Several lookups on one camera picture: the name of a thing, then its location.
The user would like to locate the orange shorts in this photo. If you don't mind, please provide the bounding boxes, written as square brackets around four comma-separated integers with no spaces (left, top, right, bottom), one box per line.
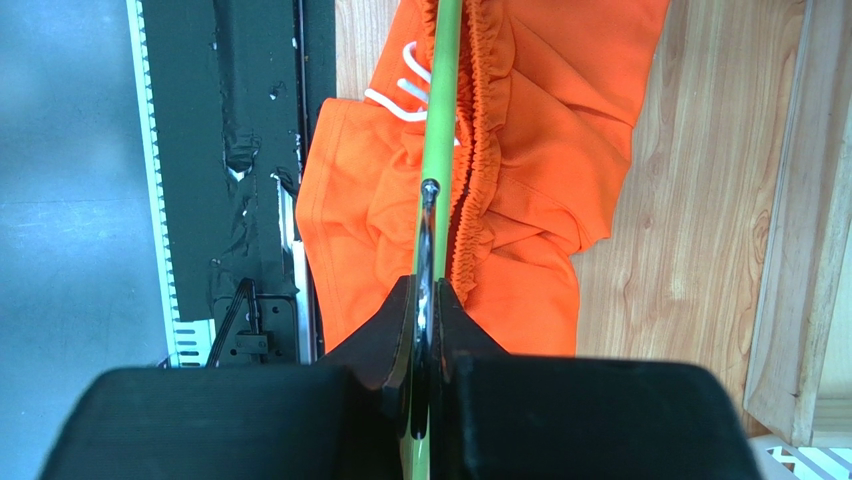
[296,1,668,356]

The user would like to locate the lime green hanger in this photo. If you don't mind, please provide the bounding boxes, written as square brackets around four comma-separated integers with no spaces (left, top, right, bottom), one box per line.
[400,1,462,479]

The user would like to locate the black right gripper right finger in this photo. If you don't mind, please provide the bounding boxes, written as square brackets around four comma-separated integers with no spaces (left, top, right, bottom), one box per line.
[431,282,761,479]

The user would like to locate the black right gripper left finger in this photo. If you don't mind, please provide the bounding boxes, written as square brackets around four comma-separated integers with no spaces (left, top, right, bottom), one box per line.
[41,277,410,479]

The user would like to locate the wooden clothes rack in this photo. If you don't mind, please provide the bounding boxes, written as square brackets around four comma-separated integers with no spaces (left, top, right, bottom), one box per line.
[743,1,851,447]

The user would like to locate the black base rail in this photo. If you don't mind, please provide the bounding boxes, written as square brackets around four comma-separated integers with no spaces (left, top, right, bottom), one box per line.
[127,1,336,368]

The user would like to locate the white laundry basket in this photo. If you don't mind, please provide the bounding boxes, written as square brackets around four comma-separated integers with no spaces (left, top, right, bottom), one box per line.
[748,435,851,480]

